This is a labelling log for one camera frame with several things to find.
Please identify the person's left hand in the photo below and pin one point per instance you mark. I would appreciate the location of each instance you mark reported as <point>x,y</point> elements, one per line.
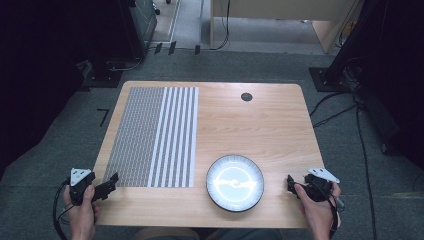
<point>81,215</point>

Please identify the grey striped woven placemat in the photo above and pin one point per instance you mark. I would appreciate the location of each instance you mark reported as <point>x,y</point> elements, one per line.
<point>153,136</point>

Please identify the light wooden cabinet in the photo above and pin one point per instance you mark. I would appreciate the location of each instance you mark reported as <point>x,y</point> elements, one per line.
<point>283,20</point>

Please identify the black tape strip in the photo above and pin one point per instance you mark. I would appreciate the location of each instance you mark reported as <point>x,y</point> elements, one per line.
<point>172,47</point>
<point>197,49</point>
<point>158,48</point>

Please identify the black stand base plate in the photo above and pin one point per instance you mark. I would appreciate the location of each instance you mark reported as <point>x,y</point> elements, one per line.
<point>328,79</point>
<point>101,78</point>

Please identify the dark green equipment case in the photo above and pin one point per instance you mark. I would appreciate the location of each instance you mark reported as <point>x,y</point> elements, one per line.
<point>143,23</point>

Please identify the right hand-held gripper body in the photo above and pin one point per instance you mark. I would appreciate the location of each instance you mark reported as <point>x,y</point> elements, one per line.
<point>318,186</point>

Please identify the person's right hand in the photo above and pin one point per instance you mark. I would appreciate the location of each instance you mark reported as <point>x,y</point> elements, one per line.
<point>316,211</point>

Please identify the white plate with dark rim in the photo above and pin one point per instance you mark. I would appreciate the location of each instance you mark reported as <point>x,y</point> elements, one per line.
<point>235,182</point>

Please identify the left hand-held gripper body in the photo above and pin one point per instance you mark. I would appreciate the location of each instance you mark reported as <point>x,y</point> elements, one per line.
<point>80,186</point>

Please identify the black tape corner mark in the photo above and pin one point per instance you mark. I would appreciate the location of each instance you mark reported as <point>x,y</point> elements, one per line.
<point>104,115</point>

